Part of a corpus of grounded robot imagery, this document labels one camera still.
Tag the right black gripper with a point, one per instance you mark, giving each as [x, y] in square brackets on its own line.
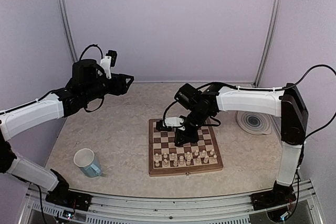
[185, 137]

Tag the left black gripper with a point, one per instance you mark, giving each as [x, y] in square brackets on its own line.
[119, 86]

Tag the white chess king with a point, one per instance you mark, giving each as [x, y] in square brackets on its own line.
[188, 160]

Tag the white chess piece back row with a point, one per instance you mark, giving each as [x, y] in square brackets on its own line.
[205, 160]

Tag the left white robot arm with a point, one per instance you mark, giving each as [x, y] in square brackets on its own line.
[89, 81]

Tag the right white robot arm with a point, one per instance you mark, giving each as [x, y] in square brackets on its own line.
[285, 103]

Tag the wooden chess board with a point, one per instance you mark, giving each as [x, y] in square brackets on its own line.
[163, 142]

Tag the grey spiral coaster mat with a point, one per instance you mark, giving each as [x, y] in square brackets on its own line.
[254, 123]

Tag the light blue ceramic mug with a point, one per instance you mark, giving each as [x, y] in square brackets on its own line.
[86, 160]

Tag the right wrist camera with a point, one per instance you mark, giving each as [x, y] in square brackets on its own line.
[168, 124]

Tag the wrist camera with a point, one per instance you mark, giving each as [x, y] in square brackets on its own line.
[168, 124]
[108, 61]

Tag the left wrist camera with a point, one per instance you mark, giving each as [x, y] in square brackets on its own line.
[108, 61]

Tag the front aluminium rail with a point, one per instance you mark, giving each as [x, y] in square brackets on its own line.
[104, 208]

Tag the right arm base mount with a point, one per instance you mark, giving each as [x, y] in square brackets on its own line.
[270, 199]

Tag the left aluminium frame post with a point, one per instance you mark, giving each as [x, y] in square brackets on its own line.
[67, 31]

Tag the aluminium frame post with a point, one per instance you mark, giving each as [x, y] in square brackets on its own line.
[268, 41]
[67, 31]

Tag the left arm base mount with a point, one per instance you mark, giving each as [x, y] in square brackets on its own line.
[72, 199]

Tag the right aluminium frame post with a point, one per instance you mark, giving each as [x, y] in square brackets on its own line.
[268, 41]

